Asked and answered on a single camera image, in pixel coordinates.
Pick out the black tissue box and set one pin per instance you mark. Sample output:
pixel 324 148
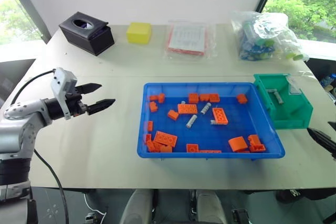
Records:
pixel 89 37

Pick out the clear bag with paper cards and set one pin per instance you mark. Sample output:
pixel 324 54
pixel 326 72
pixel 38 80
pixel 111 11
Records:
pixel 187 40

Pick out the black shape under table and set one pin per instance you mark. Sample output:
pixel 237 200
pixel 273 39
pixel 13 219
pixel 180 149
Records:
pixel 309 195

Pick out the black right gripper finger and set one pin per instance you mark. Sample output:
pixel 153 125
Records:
pixel 333 125
pixel 325 140

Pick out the yellow cube block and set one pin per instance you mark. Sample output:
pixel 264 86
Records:
pixel 139 33

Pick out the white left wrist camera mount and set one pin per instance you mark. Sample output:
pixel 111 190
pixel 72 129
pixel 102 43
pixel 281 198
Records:
pixel 61 82

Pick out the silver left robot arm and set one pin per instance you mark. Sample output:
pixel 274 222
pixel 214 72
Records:
pixel 15 129

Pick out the green plastic bin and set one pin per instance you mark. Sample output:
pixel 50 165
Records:
pixel 288 111

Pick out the dark grey side surface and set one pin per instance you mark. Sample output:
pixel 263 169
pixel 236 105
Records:
pixel 13 74

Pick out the grey rounded shape under table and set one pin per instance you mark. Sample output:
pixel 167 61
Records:
pixel 211 208
pixel 136 208

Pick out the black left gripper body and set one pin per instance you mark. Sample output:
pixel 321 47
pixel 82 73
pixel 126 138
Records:
pixel 76 104

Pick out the orange plastic toy brick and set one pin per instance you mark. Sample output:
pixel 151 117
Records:
pixel 165 139

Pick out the blue bottles beside table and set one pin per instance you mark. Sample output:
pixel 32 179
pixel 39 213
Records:
pixel 329 81

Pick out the orange plastic strip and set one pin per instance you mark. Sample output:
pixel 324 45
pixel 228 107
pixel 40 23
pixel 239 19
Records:
pixel 210 151

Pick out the curved orange block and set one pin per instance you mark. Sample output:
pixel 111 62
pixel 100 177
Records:
pixel 238 144

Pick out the blue plastic tray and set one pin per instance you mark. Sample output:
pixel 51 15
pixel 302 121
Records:
pixel 207 134

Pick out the small orange block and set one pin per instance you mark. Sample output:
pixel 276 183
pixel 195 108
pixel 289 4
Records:
pixel 147 138
pixel 193 98
pixel 257 148
pixel 153 107
pixel 204 97
pixel 161 98
pixel 149 126
pixel 242 98
pixel 154 97
pixel 254 140
pixel 173 115
pixel 192 148
pixel 166 149
pixel 214 98
pixel 153 146

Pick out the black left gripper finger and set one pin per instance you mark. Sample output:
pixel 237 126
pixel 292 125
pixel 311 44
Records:
pixel 89 87
pixel 101 105

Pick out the clear bag of blue parts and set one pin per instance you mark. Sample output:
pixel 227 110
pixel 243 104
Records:
pixel 262 37

